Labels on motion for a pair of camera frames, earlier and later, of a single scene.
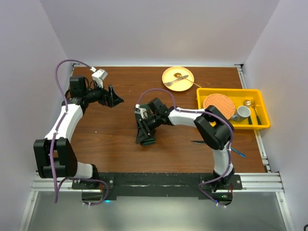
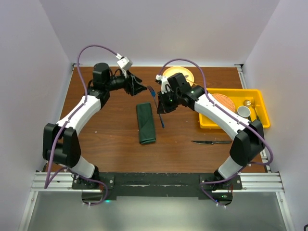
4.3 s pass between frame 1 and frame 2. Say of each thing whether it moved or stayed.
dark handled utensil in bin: stayed
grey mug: stayed
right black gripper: moved
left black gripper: moved
